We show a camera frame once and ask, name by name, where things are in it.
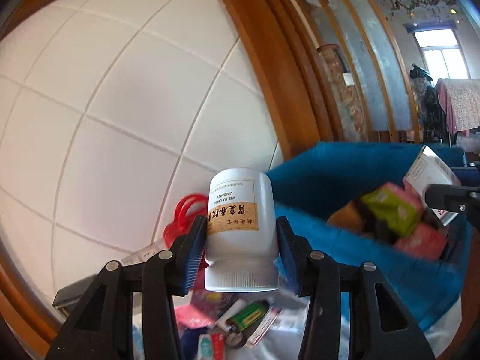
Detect white wall power strip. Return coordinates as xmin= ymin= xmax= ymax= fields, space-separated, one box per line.
xmin=121 ymin=240 xmax=168 ymax=267

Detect green wet wipes pack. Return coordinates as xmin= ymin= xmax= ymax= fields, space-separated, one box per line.
xmin=360 ymin=182 xmax=423 ymax=237

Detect green label brown bottle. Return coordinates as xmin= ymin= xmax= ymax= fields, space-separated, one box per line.
xmin=225 ymin=300 xmax=270 ymax=332

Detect wooden slat glass partition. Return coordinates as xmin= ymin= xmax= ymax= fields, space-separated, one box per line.
xmin=295 ymin=0 xmax=421 ymax=144

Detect rolled patterned carpet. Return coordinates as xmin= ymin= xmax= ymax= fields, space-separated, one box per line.
xmin=317 ymin=44 xmax=368 ymax=142

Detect white toothpaste tube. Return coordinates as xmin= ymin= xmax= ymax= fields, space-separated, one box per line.
xmin=246 ymin=307 xmax=281 ymax=349

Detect black tape roll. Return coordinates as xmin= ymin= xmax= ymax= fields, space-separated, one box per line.
xmin=224 ymin=331 xmax=248 ymax=350

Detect brown teddy bear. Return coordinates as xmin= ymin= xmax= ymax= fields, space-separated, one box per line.
xmin=327 ymin=200 xmax=376 ymax=235

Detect small white medicine box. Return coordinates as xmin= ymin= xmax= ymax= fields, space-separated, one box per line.
xmin=403 ymin=145 xmax=461 ymax=209

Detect blue plastic storage crate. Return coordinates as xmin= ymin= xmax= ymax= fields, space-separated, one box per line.
xmin=267 ymin=142 xmax=472 ymax=331

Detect white medicine jar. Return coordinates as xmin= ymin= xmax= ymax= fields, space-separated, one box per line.
xmin=205 ymin=167 xmax=279 ymax=293

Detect black box with emblem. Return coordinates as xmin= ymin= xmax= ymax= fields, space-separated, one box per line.
xmin=52 ymin=275 xmax=96 ymax=318

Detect red toy suitcase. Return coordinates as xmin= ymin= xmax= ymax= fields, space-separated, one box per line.
xmin=163 ymin=193 xmax=208 ymax=248

